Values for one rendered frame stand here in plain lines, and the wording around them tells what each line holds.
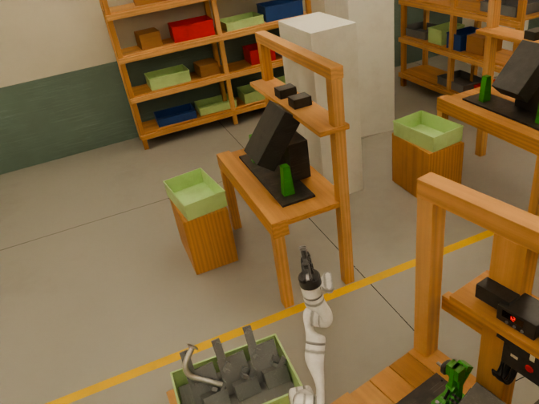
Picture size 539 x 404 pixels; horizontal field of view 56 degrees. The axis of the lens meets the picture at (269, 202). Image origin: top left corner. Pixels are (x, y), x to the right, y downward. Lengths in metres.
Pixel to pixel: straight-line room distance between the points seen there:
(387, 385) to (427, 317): 0.40
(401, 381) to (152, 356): 2.27
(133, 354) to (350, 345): 1.78
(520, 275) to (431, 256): 0.46
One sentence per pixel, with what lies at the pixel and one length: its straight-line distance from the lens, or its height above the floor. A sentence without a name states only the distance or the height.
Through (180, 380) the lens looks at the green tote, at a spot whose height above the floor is 0.88.
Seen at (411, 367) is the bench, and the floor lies 0.88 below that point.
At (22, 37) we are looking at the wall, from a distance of 8.07.
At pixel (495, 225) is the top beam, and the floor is 1.89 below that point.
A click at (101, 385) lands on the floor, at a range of 4.37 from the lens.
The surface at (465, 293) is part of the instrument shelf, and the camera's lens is 2.30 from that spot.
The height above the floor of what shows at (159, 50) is 1.40.
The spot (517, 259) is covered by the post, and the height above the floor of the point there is 1.79.
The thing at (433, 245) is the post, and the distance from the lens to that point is 2.42.
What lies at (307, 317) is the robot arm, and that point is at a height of 1.79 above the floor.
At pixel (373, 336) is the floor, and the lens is 4.20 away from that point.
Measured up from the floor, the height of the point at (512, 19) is 1.41.
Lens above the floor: 3.07
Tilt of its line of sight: 31 degrees down
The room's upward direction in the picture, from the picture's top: 9 degrees counter-clockwise
